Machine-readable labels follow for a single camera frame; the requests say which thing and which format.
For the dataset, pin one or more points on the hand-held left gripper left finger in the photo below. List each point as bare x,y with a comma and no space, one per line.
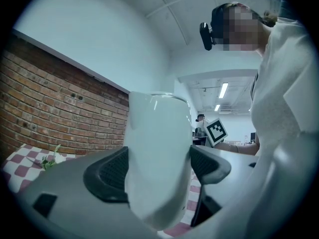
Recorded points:
74,183

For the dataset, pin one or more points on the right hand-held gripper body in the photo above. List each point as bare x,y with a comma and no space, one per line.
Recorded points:
216,133

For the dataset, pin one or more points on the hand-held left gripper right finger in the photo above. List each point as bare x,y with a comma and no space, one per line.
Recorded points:
214,163

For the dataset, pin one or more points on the white electric kettle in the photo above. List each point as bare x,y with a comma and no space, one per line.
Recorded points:
157,146

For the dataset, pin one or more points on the person's right forearm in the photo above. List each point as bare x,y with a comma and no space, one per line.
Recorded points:
245,149

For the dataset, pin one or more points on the ceiling light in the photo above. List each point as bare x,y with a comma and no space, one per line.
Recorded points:
217,107
224,89

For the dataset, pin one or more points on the white flower bouquet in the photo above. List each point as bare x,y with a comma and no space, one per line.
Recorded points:
51,158

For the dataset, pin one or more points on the table with checkered cloth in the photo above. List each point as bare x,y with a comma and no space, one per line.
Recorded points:
22,165

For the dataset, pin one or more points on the person's beige shirt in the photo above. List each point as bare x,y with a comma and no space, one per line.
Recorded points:
281,133

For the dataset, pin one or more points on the person's head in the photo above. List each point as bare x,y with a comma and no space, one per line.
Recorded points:
243,29

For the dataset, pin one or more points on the black head camera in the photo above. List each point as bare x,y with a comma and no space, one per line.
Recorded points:
208,34

